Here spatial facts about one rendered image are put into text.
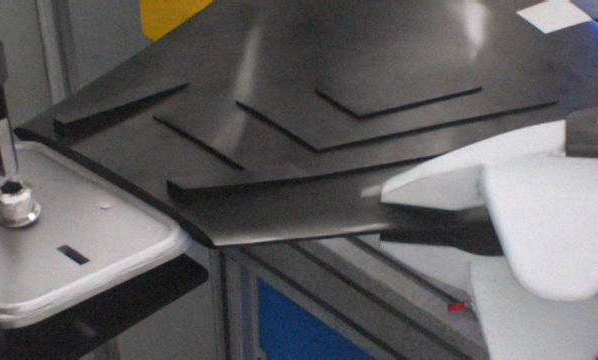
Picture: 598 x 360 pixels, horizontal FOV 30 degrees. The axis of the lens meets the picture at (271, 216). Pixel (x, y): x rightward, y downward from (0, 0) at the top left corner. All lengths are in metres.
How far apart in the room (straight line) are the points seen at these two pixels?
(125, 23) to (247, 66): 0.89
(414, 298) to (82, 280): 0.51
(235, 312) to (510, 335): 0.66
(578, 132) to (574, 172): 0.01
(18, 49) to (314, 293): 0.49
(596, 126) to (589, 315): 0.06
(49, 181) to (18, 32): 0.86
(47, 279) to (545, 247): 0.13
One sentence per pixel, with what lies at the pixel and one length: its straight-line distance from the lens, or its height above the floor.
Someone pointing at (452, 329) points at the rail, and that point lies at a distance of 0.76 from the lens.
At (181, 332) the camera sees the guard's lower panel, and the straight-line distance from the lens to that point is 1.60.
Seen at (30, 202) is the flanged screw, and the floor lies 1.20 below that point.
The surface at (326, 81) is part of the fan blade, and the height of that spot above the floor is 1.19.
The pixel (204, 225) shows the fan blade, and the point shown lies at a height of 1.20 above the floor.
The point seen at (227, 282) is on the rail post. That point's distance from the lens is 0.96.
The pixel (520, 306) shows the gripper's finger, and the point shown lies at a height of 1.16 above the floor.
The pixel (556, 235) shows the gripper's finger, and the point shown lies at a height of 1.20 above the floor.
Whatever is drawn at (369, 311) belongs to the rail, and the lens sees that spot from 0.82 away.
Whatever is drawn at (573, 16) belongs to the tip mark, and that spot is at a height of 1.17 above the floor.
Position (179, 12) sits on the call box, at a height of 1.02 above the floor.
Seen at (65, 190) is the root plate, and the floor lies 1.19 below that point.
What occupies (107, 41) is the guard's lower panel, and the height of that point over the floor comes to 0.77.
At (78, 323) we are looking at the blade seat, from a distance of 0.30.
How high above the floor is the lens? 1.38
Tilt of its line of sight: 38 degrees down
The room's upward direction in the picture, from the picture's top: 1 degrees counter-clockwise
